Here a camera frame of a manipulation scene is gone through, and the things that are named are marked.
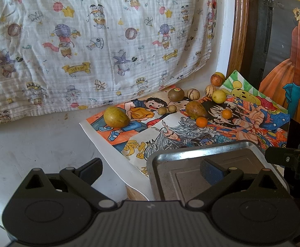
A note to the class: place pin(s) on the brown kiwi with sticker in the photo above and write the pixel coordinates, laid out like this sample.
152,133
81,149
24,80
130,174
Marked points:
176,94

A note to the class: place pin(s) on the Winnie the Pooh drawing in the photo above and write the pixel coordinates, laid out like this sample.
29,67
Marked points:
237,86

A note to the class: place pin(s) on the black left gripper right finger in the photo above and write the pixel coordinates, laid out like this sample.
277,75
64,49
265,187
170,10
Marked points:
249,208

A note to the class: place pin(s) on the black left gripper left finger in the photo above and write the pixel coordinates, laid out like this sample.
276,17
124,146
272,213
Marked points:
55,208

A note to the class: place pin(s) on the colourful anime drawing sheet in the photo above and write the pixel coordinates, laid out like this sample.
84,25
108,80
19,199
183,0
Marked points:
250,121

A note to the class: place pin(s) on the brown avocado-shaped mango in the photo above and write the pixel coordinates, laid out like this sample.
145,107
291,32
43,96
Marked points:
194,109

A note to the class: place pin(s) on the wooden frame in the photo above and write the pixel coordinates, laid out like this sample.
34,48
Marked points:
239,35

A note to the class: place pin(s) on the grey-haired character drawing sheet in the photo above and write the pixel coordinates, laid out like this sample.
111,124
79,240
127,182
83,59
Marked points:
175,131

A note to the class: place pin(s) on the small brown longan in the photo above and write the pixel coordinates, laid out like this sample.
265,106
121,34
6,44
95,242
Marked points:
172,108
162,110

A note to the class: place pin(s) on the silver metal tray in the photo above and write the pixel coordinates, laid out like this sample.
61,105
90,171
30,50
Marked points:
175,174

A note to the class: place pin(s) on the small orange tangerine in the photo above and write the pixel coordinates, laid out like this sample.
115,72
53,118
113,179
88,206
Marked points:
227,113
201,122

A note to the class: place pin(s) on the white cartoon print cloth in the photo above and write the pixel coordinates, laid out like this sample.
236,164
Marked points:
62,55

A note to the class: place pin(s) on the yellow fruit behind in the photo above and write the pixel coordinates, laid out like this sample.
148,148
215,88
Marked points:
220,74

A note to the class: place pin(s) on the striped pepino melon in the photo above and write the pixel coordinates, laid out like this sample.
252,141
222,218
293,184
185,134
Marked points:
193,94
209,90

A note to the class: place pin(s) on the reddish brown round fruit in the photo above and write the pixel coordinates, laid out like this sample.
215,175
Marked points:
217,80

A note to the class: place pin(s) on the yellow-green mango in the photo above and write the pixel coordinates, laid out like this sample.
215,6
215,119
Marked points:
115,117

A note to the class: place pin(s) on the princess painting orange dress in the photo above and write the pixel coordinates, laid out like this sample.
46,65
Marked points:
281,78

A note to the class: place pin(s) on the yellow lemon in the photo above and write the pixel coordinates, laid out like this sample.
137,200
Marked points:
219,96

